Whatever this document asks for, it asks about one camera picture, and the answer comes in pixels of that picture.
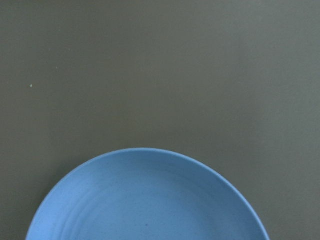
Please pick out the blue plate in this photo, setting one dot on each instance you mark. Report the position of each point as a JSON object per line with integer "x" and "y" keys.
{"x": 145, "y": 194}

